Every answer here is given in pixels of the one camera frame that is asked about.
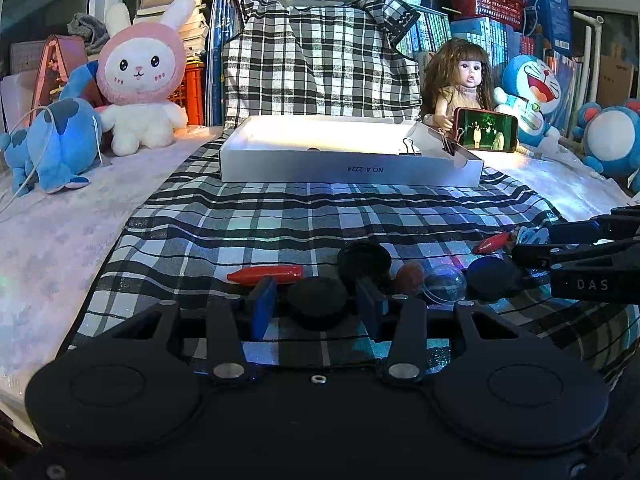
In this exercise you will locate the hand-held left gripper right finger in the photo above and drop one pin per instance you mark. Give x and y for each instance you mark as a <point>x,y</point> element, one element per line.
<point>369,307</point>

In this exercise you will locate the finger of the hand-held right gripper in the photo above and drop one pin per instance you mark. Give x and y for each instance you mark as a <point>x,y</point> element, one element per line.
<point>565,255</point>
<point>607,220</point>

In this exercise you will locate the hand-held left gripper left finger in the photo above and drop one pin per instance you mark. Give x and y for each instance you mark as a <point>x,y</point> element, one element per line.
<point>263,307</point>

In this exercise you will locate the long red cone piece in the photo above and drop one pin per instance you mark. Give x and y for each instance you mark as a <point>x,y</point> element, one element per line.
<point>265,275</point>

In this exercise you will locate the small blue white trinket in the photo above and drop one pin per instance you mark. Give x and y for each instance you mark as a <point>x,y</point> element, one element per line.
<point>531,236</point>

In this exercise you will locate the black round disc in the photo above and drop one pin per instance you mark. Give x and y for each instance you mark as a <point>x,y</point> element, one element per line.
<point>364,262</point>
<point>492,277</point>
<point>316,302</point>

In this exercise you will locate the small brown ball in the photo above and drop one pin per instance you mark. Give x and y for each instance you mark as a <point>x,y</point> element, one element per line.
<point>411,280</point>

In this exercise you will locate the short red cone piece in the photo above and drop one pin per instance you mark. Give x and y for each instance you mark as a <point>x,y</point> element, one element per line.
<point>491,244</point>

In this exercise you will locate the clear glass ball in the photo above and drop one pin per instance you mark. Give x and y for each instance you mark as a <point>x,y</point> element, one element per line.
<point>446,284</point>

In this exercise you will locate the white cardboard box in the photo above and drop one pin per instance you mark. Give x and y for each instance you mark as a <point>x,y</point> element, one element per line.
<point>345,162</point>

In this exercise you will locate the blue round plush toy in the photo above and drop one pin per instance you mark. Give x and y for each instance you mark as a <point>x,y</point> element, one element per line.
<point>612,135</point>

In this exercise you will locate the black white plaid cloth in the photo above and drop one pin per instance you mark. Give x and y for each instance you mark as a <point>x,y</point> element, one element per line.
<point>310,210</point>

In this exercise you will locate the brown cardboard carton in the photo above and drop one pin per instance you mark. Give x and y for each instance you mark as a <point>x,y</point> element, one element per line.
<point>615,77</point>

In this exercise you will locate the phone in red case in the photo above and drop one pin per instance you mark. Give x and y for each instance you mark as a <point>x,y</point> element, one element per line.
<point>485,130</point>

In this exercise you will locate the blue robot cat plush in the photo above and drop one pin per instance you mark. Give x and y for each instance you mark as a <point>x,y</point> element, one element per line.
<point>532,85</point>

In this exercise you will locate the white plastic pipe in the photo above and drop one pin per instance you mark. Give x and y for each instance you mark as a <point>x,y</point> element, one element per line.
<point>589,60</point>

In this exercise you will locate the black binder clip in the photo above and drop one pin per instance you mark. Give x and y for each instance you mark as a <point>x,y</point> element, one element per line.
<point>412,147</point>
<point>447,144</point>

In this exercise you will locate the brown-haired doll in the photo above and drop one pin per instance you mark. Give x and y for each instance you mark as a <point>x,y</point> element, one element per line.
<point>465,77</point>

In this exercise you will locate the blue paper bag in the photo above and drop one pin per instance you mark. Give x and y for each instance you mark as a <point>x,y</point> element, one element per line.
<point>550,15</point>

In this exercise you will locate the row of teal-spined books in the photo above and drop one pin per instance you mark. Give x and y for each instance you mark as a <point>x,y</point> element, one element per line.
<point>480,35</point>

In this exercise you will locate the red plastic crate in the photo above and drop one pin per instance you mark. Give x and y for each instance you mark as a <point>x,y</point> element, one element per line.
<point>192,90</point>

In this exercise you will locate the red plastic basket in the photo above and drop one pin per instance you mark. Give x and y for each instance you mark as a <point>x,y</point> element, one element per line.
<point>482,2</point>

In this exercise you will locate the row of tall blue books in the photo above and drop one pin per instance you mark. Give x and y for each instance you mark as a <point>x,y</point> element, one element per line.
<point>216,60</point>

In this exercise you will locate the pink hooded bunny plush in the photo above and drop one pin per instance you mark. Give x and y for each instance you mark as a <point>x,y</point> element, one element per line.
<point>140,75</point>

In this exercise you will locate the blue dinosaur plush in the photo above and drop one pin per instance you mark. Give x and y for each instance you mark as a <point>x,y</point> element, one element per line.
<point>55,140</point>

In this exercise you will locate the pink miniature house model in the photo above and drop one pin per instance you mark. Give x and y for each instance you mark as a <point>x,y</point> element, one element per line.
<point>55,67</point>

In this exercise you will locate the grey crumpled cloth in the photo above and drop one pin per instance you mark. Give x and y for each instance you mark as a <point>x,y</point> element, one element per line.
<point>87,30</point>

